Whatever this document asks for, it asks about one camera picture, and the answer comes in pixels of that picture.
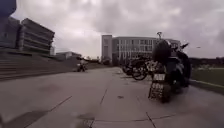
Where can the grey kerb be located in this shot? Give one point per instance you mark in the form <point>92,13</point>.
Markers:
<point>206,86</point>

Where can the row of parked two-wheelers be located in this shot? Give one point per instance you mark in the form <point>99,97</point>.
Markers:
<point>137,67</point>

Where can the black motor scooter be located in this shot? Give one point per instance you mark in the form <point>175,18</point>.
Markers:
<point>170,68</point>

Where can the small vehicle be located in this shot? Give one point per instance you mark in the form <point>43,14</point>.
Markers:
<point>81,66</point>

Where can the grey paved plaza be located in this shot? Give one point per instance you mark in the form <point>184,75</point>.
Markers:
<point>83,96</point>

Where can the grey tiered building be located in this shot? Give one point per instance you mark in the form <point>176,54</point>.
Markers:
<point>33,37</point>

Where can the green grass field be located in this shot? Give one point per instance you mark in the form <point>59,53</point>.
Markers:
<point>210,75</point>

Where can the low grey building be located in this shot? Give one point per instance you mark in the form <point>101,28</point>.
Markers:
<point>68,55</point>

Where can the pale grey office building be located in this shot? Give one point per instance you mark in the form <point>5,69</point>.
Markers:
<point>130,47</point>

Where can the street lamp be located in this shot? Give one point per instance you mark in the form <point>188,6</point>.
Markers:
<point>159,34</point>

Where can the wide grey stone steps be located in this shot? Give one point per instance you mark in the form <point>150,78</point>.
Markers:
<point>23,66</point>

